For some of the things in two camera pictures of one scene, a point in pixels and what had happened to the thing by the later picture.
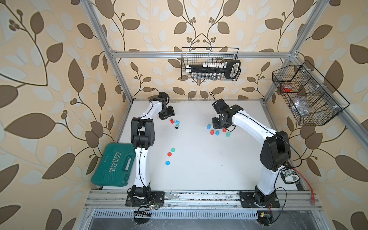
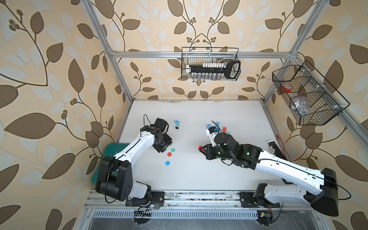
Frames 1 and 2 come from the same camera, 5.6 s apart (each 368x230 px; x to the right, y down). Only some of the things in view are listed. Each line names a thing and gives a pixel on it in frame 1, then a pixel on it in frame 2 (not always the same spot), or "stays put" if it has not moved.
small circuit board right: x=265 y=217 stays put
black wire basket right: x=313 y=101 stays put
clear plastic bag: x=301 y=103 stays put
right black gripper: x=215 y=126 to x=208 y=152
